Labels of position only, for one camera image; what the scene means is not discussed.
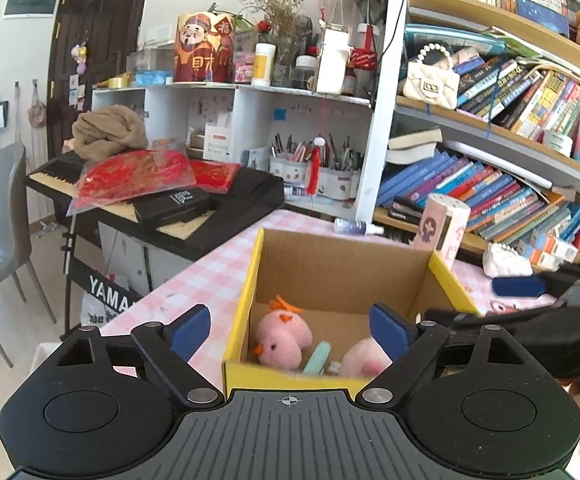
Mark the red tassel charm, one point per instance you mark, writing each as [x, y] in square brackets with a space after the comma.
[314, 170]

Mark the row of leaning books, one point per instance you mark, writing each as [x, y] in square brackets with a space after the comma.
[544, 100]

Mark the yellow tape roll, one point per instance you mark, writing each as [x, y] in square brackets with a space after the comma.
[119, 82]

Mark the yellow cardboard box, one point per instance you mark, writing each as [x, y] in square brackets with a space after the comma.
[340, 270]

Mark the red flat packet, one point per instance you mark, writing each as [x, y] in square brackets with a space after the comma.
[215, 172]

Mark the small pink box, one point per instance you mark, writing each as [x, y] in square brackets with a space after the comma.
[244, 67]

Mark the red decorations plastic bag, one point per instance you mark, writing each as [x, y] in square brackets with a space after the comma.
[130, 175]

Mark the white pen holder cup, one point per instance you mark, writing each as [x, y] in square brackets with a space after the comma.
[292, 172]
[337, 185]

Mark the black electronic keyboard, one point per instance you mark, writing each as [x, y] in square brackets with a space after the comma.
[250, 200]

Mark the pink cartoon-print container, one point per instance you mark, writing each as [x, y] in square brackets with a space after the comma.
[439, 225]

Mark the white carton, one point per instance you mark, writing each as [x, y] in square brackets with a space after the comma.
[332, 60]

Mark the glass jar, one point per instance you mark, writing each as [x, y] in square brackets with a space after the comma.
[306, 72]

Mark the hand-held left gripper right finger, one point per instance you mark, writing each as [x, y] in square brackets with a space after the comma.
[389, 332]

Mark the blue packet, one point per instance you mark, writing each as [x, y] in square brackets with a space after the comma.
[152, 78]

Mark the white shelf unit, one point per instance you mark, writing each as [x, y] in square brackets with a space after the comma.
[255, 120]

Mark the dried flower bunch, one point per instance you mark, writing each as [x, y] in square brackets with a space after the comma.
[275, 5]

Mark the white bottle yellow label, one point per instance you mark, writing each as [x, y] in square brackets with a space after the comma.
[263, 65]

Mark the white rolled paper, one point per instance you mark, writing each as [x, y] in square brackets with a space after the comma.
[494, 160]

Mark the teal object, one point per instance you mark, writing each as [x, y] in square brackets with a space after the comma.
[317, 357]

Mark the small spray bottle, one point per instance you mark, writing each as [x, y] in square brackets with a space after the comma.
[354, 226]

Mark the white beaded pouch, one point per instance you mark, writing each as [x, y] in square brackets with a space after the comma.
[507, 262]

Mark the pink hanging bag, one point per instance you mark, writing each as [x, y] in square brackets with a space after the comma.
[36, 112]

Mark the brown crumpled cloth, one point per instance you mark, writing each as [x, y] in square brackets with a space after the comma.
[110, 132]

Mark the row of colourful books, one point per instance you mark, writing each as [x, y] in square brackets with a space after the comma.
[469, 185]

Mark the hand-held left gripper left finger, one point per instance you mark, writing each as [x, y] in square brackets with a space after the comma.
[190, 332]

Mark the black case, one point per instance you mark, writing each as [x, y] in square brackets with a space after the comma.
[170, 205]

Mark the red figure-print gift box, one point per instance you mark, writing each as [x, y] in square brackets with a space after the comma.
[202, 50]

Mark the pink plush toy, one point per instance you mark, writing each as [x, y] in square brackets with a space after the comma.
[364, 357]

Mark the stacked lying books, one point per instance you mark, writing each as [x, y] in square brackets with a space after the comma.
[414, 147]

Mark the door hanging charm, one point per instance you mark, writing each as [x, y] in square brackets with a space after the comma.
[80, 57]

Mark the wooden bookshelf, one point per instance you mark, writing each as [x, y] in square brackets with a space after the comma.
[377, 135]

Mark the black keyboard stand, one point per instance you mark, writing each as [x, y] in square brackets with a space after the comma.
[105, 295]

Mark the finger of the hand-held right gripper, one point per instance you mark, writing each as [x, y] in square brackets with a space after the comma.
[517, 287]
[449, 317]

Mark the white round jar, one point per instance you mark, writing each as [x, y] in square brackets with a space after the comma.
[558, 143]

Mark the white straws box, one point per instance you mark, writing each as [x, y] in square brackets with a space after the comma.
[218, 142]

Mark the wall panel box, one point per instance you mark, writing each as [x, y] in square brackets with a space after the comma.
[30, 5]

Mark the pink plush chick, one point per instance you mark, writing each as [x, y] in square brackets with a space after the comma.
[280, 340]

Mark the grey chair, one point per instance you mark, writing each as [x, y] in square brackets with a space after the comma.
[0, 185]

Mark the pink checked tablecloth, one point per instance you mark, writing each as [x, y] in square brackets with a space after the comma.
[180, 285]

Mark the dark wooden door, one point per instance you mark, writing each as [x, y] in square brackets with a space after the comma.
[100, 20]

